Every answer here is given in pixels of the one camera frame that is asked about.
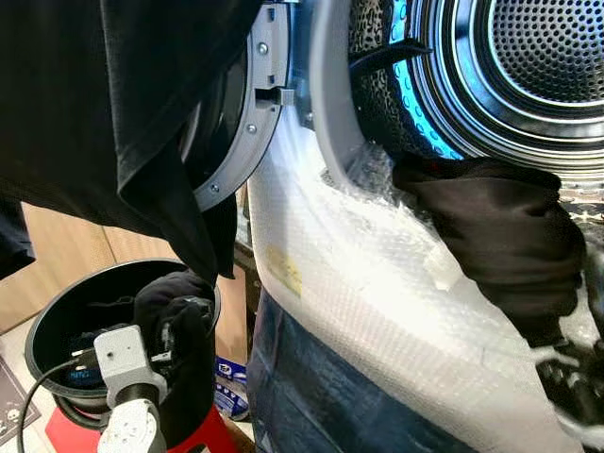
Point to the red stool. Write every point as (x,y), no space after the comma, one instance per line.
(203,436)

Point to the grey rubber door seal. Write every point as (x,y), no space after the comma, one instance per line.
(326,85)

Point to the black drum lifter paddle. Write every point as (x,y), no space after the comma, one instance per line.
(387,55)

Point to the large black t-shirt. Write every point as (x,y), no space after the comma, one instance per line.
(85,94)

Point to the clear bubble wrap sheet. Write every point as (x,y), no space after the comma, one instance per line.
(377,311)

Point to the wooden cabinet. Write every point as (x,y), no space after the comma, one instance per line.
(66,255)

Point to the black garment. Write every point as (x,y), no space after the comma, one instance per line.
(179,396)
(500,236)

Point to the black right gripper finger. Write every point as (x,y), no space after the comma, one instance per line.
(595,283)
(552,359)

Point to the dark patterned mat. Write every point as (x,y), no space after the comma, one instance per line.
(11,411)

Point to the grey rimmed washer door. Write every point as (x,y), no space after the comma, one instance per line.
(257,85)

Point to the black round bucket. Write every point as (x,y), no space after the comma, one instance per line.
(57,330)

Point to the blue and white package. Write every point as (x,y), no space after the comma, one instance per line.
(231,382)

